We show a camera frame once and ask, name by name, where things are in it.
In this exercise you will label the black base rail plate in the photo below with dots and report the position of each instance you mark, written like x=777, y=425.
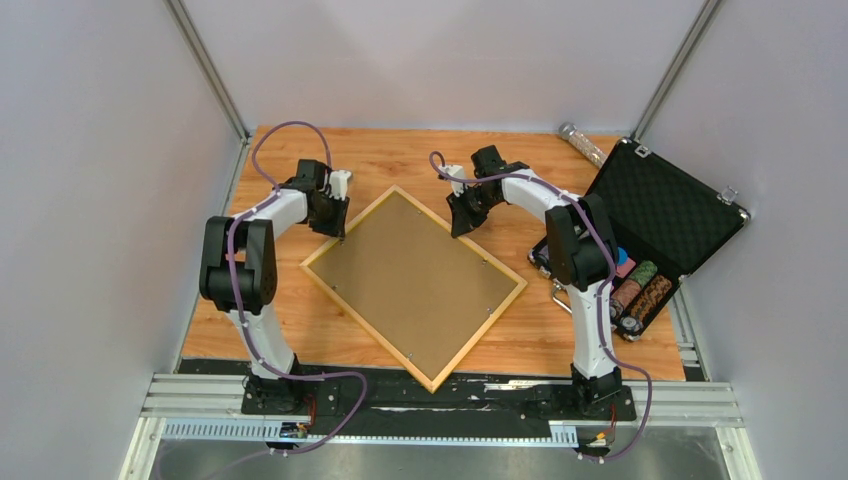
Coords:
x=390, y=403

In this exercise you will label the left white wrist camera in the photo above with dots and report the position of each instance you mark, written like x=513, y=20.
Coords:
x=339, y=182

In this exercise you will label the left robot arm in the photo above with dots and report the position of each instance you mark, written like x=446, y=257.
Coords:
x=239, y=275

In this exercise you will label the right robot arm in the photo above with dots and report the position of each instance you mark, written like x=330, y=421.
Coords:
x=582, y=257

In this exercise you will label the black aluminium chip case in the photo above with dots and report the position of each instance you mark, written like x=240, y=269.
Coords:
x=669, y=223

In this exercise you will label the yellow wooden picture frame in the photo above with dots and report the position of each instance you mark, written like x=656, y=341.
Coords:
x=368, y=311

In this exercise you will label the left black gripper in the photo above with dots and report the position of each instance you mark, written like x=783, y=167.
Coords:
x=336, y=227

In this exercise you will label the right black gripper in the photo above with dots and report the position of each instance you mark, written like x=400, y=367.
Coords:
x=465, y=220

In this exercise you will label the brown cardboard backing board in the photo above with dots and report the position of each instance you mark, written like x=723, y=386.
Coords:
x=414, y=285

